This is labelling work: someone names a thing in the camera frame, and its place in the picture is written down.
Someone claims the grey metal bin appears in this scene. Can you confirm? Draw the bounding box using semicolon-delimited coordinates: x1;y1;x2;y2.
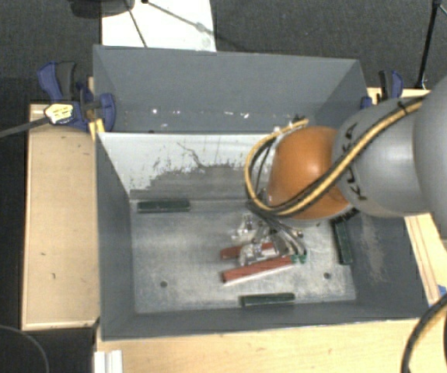
91;44;431;342

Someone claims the red-brown flat block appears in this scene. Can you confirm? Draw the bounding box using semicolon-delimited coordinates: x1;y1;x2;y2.
219;256;299;288
219;242;280;261

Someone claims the dark green flat block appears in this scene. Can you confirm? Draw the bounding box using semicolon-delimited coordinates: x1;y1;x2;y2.
136;199;192;214
239;292;297;309
331;219;354;266

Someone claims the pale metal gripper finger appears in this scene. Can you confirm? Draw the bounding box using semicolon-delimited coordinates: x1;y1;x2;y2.
230;214;261;244
239;243;267;267

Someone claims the pale wood board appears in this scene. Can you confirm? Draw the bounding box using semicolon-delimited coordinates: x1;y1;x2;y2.
21;103;102;332

